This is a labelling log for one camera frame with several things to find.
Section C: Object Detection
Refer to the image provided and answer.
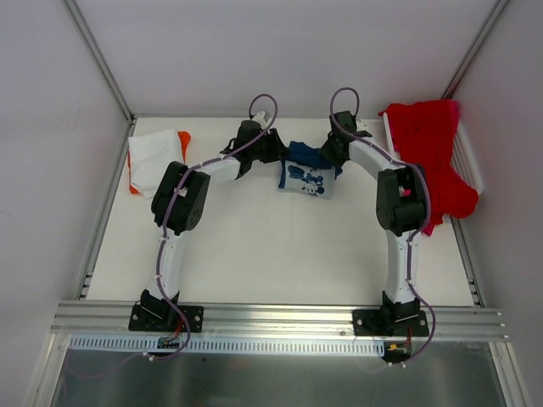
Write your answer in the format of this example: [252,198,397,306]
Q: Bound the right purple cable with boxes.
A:
[329,87,438,365]

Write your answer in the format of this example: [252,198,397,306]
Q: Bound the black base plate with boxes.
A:
[128,304,204,333]
[352,309,429,337]

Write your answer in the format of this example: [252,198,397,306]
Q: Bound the folded orange t-shirt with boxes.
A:
[127,131,192,196]

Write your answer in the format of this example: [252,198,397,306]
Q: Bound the left aluminium frame post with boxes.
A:
[60,0,134,124]

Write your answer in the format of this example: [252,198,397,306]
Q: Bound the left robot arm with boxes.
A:
[132,120,287,331]

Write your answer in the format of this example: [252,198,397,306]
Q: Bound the aluminium frame post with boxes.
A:
[441,0,512,99]
[60,0,134,124]

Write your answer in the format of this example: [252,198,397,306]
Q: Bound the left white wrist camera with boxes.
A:
[252,110,272,128]

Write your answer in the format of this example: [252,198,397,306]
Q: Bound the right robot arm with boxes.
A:
[320,111,430,337]

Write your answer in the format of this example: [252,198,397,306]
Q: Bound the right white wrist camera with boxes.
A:
[356,120,369,132]

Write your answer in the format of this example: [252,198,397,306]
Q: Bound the aluminium mounting rail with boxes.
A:
[50,300,511,343]

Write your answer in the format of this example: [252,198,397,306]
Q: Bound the red t-shirt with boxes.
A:
[378,100,479,225]

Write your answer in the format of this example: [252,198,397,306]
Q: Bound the folded white t-shirt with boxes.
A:
[127,129,188,199]

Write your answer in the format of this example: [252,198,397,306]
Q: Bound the white perforated plastic basket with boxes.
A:
[383,112,484,195]

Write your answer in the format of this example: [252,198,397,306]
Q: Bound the purple cable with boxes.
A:
[154,92,280,361]
[329,87,438,365]

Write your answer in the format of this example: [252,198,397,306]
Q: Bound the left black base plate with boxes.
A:
[128,304,204,333]

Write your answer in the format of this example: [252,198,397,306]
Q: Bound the navy blue t-shirt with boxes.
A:
[278,141,343,199]

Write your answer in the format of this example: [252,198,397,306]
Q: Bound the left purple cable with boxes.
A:
[154,92,280,361]

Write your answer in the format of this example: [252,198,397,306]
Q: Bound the white slotted cable duct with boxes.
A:
[68,334,385,357]

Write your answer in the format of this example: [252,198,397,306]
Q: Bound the right aluminium frame post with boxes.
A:
[441,0,512,99]

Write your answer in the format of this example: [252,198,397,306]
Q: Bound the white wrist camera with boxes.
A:
[356,120,369,132]
[252,110,272,128]

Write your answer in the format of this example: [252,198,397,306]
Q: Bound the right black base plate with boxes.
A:
[352,309,429,337]

